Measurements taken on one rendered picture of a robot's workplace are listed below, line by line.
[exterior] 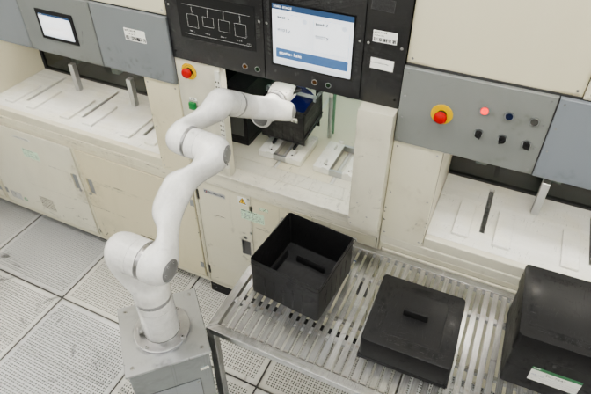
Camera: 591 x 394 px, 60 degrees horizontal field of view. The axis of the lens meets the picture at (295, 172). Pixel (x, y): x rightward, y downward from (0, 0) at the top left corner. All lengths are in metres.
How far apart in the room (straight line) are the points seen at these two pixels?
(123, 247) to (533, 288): 1.25
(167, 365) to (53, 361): 1.17
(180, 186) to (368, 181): 0.67
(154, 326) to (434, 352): 0.89
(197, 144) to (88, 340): 1.56
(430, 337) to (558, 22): 0.99
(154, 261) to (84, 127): 1.37
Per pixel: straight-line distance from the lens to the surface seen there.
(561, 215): 2.31
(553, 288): 1.81
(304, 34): 1.71
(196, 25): 1.92
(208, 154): 1.58
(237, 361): 2.68
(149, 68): 2.15
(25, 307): 3.18
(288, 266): 2.00
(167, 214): 1.57
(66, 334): 2.98
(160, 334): 1.82
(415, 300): 1.83
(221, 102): 1.66
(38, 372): 2.91
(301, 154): 2.30
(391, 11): 1.58
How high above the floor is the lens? 2.29
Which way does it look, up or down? 39 degrees down
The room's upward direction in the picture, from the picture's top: straight up
